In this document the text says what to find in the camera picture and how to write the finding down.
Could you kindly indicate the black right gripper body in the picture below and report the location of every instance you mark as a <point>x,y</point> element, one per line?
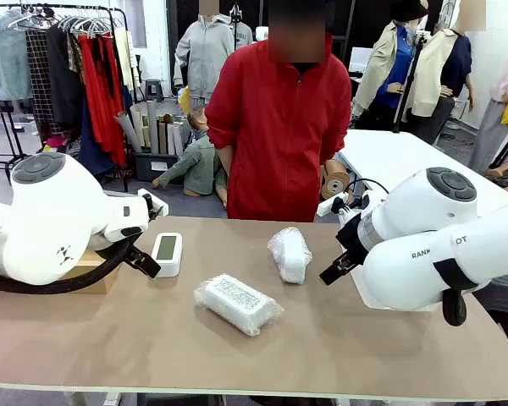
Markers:
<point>351,241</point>

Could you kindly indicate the white unwrapped digital clock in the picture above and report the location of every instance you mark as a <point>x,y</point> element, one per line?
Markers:
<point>167,254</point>

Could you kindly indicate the lumpy bubble-wrapped clock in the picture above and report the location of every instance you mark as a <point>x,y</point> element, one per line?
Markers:
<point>292,256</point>

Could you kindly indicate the bubble-wrapped clock with print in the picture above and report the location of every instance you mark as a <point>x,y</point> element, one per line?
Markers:
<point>237,302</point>

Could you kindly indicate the person's right forearm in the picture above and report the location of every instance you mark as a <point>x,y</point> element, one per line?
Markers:
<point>225,162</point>

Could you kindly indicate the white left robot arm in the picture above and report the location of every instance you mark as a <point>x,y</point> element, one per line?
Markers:
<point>46,220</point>

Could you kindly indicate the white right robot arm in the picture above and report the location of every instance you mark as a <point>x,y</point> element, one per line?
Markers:
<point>427,262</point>

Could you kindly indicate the brown cardboard box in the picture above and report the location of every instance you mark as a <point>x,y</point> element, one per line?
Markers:
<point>101,287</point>

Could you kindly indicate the brown paper spool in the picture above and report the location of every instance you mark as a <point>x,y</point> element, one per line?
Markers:
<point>334,182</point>

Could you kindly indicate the white side table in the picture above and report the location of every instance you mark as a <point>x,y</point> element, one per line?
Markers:
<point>398,156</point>

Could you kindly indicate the dark grey storage bin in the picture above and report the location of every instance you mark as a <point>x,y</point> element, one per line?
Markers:
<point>152,167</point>

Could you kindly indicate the child mannequin in green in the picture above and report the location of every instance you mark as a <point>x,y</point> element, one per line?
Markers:
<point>199,165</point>

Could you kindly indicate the person in red jacket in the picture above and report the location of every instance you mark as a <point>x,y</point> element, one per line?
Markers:
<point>279,139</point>

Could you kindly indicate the brown paper roll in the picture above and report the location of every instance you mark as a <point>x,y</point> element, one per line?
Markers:
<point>163,139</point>

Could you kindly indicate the white paper roll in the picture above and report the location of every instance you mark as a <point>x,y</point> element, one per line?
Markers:
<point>177,139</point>

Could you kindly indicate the leaning grey paper roll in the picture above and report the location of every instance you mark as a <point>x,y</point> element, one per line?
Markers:
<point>129,135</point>

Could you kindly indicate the tall grey paper roll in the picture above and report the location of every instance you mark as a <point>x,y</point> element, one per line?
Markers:
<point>153,127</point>

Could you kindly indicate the cream paper roll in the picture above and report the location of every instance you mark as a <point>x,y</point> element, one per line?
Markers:
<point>137,124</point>

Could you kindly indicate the lying mannequin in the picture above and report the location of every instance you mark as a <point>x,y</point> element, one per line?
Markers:
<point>499,172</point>

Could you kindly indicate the red hanging dress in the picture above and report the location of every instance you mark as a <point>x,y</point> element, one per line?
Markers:
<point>101,105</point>

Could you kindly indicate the black tripod stand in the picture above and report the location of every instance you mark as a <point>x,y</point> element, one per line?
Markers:
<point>408,84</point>

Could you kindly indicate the black plastic stool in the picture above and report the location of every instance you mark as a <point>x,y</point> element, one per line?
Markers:
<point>506,308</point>

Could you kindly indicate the grey step stool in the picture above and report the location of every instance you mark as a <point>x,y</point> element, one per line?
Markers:
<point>153,89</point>

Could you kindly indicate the mannequin in beige coat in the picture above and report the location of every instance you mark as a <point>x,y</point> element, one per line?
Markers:
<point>385,55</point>

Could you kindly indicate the mannequin in cream jacket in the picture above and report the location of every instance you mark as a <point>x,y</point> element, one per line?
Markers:
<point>432,63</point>

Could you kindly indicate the black hanging garment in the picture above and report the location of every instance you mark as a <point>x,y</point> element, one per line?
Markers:
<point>63,84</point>

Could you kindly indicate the cream hanging garment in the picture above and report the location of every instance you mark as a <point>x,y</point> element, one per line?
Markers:
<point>123,59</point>

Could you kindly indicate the checkered hanging garment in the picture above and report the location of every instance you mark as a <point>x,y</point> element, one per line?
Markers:
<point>40,84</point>

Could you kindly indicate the mannequin in grey hoodie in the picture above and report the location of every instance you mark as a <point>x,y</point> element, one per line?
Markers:
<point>203,51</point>

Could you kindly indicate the light blue fuzzy jacket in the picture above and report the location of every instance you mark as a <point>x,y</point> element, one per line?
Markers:
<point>8,63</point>

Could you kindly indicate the black metal clothes rack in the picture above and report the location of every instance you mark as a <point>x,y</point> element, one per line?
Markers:
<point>67,7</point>

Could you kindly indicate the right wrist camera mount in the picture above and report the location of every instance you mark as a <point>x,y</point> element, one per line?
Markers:
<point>332,205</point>

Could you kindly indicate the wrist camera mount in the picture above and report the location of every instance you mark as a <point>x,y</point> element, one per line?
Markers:
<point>158,208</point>
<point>332,205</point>

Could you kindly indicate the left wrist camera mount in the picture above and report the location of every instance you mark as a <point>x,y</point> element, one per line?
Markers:
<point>158,208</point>

